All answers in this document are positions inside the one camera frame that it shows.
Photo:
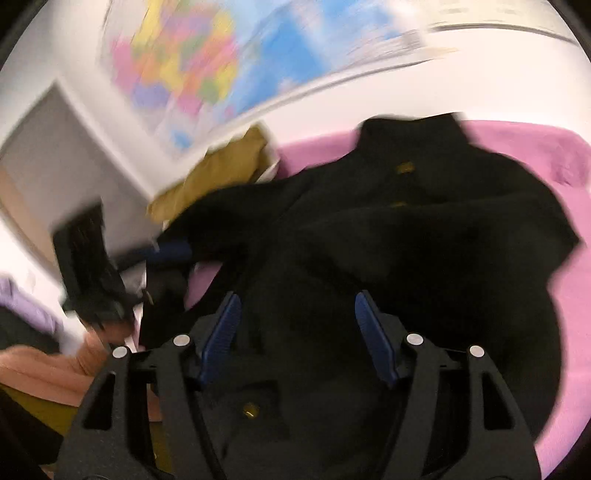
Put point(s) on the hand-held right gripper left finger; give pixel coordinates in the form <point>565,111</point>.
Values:
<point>220,344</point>

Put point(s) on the purple cloth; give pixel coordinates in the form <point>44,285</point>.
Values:
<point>25,302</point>

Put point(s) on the black jacket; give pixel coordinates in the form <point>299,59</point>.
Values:
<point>392,240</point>

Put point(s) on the mustard cloth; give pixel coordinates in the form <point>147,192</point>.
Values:
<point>212,177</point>

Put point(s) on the white cloth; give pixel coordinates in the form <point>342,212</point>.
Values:
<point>269,170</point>

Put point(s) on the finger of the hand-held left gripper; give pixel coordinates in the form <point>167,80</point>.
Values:
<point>168,252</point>

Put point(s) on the person's left hand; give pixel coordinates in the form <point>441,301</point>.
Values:
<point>115,333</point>

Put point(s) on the person's left forearm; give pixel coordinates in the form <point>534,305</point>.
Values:
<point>51,371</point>

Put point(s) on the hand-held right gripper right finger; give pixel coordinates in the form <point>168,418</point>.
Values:
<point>375,344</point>

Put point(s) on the pink bed sheet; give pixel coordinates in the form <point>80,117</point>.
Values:
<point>531,152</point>

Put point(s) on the colourful wall map poster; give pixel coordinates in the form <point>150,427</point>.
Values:
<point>240,60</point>

